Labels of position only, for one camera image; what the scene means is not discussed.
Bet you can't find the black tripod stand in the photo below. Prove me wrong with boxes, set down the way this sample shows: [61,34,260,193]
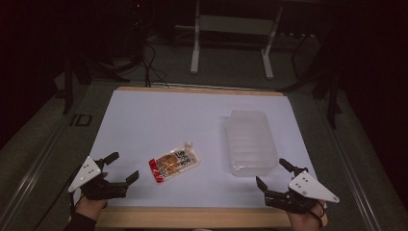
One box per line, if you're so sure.
[277,35,344,130]
[55,47,131,116]

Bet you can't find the person's left hand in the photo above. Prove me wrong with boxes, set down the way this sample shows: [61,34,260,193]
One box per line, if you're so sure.
[74,193,109,223]

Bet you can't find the white metal stand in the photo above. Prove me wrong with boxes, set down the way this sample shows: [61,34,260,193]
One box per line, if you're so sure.
[175,0,285,81]

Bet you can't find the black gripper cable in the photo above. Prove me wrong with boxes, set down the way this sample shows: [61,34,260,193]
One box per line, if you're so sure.
[306,200,326,229]

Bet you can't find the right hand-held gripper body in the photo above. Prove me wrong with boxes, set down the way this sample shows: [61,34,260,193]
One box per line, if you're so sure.
[264,167,341,215]

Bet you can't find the orange and red snack packet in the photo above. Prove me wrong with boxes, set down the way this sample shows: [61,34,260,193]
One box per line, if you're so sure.
[147,141,202,184]

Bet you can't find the black floor cables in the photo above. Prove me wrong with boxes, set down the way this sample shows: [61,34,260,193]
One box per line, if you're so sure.
[140,39,170,89]

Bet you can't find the white paper sheet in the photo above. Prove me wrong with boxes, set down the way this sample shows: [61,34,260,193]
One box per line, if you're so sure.
[72,89,321,209]

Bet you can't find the person's right hand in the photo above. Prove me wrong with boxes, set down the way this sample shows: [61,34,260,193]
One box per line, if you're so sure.
[286,199,329,231]

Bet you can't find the clear plastic container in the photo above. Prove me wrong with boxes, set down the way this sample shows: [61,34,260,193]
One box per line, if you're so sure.
[223,109,280,177]

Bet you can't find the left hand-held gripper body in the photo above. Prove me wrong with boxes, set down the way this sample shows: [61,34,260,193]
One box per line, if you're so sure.
[67,155,129,202]

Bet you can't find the black floor bracket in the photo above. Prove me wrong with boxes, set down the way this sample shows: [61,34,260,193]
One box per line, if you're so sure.
[69,113,93,127]

